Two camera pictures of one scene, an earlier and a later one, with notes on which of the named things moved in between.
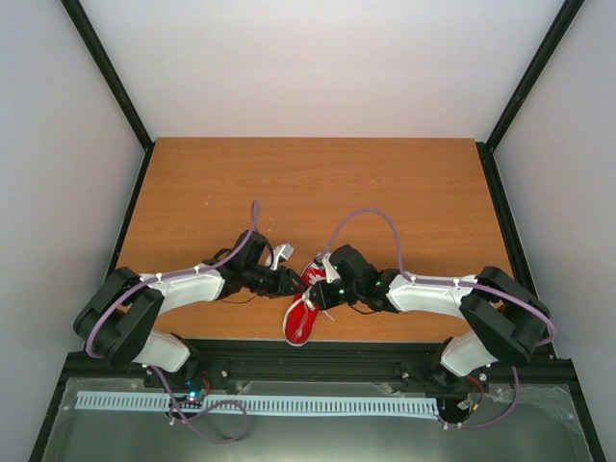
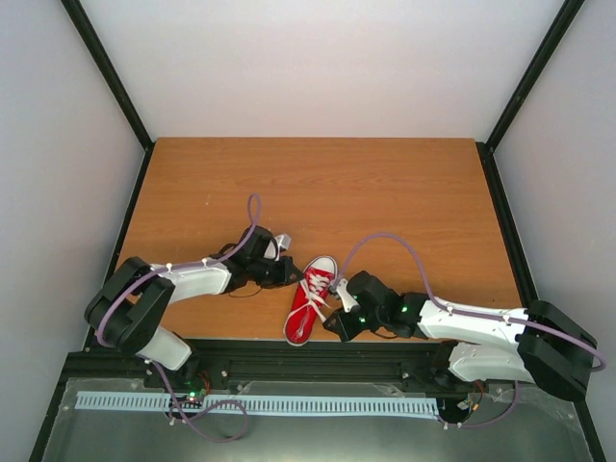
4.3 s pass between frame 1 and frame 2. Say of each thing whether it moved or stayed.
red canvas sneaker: stayed
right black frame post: stayed
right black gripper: moved
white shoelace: moved
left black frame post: stayed
